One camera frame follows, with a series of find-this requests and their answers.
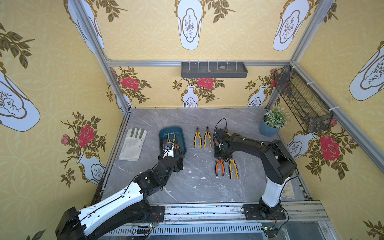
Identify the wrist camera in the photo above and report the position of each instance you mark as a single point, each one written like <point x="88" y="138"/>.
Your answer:
<point x="221" y="135"/>
<point x="168" y="150"/>

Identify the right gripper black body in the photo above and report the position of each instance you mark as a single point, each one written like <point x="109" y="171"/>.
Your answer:
<point x="220" y="154"/>

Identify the teal plastic storage box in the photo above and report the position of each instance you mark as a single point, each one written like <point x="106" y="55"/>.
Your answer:
<point x="180" y="143"/>

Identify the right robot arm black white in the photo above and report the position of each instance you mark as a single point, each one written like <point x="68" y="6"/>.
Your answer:
<point x="278" y="164"/>

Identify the yellow black pliers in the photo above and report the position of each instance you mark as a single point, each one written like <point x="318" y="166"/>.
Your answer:
<point x="207" y="138"/>
<point x="197" y="138"/>
<point x="233" y="169"/>

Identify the aluminium front rail frame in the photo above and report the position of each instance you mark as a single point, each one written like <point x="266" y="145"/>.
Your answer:
<point x="228" y="218"/>

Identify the green white artificial plant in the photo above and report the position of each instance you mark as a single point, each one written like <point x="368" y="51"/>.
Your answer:
<point x="276" y="118"/>

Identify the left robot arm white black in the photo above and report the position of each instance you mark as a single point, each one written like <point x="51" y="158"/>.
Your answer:
<point x="126" y="206"/>

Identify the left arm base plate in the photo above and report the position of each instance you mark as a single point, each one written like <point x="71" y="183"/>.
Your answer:
<point x="155" y="214"/>

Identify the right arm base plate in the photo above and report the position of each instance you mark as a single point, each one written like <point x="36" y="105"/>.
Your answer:
<point x="255" y="211"/>

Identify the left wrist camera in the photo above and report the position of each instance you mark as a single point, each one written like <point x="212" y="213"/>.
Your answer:
<point x="168" y="150"/>

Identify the right work glove beige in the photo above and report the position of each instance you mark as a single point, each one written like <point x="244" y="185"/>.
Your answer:
<point x="288" y="191"/>

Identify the grey wall shelf tray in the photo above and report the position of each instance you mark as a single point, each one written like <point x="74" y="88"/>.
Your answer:
<point x="213" y="69"/>

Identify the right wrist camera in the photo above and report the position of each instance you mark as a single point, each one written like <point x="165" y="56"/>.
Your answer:
<point x="221" y="135"/>

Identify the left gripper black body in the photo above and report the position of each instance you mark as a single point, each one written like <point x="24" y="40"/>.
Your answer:
<point x="170" y="157"/>

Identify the left work glove beige green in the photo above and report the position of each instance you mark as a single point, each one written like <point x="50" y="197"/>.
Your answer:
<point x="133" y="144"/>

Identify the blue flower pot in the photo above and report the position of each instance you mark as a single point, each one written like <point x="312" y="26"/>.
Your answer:
<point x="267" y="130"/>

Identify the black wire mesh basket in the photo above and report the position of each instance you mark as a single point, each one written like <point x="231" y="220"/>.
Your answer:
<point x="310" y="111"/>

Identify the yellow long nose pliers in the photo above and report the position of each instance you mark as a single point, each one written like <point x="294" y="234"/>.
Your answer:
<point x="171" y="137"/>

